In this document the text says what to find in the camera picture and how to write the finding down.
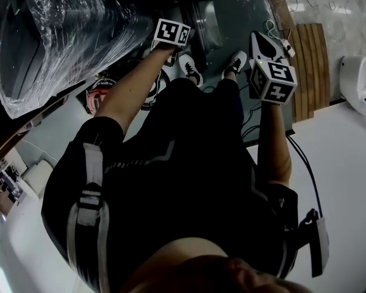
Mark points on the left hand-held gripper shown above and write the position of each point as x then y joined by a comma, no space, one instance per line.
171,31

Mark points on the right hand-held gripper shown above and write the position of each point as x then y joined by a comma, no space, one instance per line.
273,78

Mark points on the person's left forearm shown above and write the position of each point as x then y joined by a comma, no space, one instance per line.
131,93

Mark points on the person's right forearm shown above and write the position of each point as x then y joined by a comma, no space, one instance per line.
274,145

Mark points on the white power adapter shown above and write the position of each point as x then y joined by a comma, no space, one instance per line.
288,48

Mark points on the person's white left shoe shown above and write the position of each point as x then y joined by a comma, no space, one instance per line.
190,67

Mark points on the person's white shoe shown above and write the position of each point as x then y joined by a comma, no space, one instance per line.
190,67
235,62

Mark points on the wooden slat mat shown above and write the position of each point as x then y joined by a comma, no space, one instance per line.
312,72

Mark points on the person's white right shoe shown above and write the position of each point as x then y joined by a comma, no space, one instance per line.
235,62

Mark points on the white toilet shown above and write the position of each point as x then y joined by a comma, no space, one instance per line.
361,81

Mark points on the pink round device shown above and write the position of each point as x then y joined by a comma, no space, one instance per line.
96,98

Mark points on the plastic wrapped dark appliance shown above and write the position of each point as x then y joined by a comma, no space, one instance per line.
64,35

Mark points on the person's black clothing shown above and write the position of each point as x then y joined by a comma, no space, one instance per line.
170,194

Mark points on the white box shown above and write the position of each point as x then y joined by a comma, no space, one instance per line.
38,179

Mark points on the person's face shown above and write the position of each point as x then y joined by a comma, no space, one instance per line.
216,273

